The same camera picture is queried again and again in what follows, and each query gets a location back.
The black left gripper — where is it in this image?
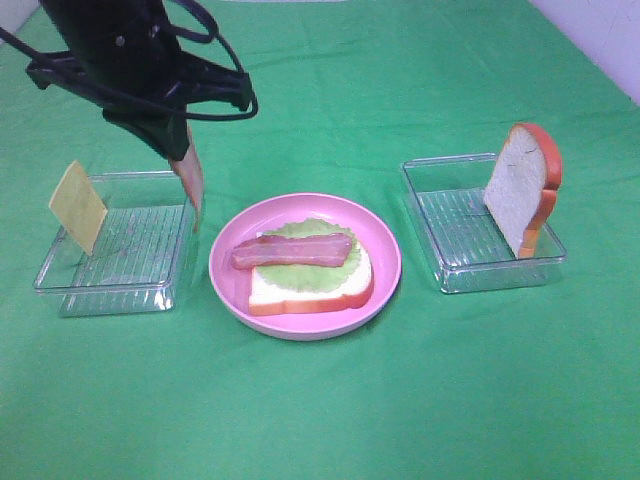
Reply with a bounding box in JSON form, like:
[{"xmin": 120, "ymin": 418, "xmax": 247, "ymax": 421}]
[{"xmin": 26, "ymin": 29, "xmax": 250, "ymax": 161}]

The red bacon strip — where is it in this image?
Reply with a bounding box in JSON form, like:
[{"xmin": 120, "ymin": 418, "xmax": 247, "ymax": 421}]
[
  {"xmin": 231, "ymin": 233, "xmax": 353, "ymax": 269},
  {"xmin": 168, "ymin": 127, "xmax": 204, "ymax": 233}
]

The white bread slice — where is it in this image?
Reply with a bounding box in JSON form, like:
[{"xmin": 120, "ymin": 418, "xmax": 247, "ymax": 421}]
[
  {"xmin": 483, "ymin": 123, "xmax": 563, "ymax": 259},
  {"xmin": 248, "ymin": 242, "xmax": 374, "ymax": 316}
]

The green lettuce leaf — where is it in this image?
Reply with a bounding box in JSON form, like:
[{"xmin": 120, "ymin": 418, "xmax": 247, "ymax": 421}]
[{"xmin": 254, "ymin": 218, "xmax": 362, "ymax": 293}]

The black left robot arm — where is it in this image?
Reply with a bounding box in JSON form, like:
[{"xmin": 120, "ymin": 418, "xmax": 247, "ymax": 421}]
[{"xmin": 26, "ymin": 1, "xmax": 258, "ymax": 161}]

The clear left ingredient tray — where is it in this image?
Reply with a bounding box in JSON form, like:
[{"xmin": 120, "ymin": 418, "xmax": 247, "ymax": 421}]
[{"xmin": 33, "ymin": 171, "xmax": 195, "ymax": 317}]

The yellow cheese slice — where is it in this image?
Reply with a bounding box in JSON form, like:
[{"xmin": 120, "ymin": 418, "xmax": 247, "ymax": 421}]
[{"xmin": 49, "ymin": 160, "xmax": 108, "ymax": 256}]

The pink round plate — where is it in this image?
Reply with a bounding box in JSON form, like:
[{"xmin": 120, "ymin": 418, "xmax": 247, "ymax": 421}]
[{"xmin": 209, "ymin": 192, "xmax": 402, "ymax": 341}]

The clear right bread tray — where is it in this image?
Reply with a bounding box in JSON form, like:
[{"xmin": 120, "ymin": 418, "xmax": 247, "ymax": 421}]
[{"xmin": 401, "ymin": 153, "xmax": 567, "ymax": 294}]

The white bread slice upright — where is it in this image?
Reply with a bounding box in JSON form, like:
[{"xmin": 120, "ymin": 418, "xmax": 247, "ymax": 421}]
[{"xmin": 483, "ymin": 123, "xmax": 563, "ymax": 259}]

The green tablecloth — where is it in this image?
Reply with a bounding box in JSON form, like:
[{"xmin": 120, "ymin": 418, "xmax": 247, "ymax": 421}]
[{"xmin": 1, "ymin": 1, "xmax": 639, "ymax": 479}]

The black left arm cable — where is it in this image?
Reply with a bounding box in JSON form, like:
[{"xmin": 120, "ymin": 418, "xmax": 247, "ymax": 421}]
[{"xmin": 0, "ymin": 0, "xmax": 260, "ymax": 123}]

